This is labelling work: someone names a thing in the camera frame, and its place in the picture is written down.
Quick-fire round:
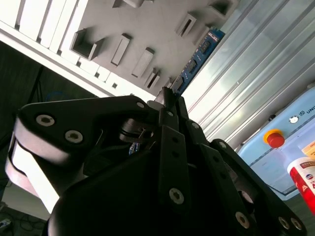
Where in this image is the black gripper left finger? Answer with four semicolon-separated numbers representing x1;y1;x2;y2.
4;87;192;214

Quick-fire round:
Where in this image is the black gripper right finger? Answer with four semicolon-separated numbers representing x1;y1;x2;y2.
176;96;309;236

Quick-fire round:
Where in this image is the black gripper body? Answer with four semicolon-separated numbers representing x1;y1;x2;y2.
46;149;239;236

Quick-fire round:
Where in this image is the blue RAM stick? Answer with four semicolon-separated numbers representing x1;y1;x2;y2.
128;29;226;157

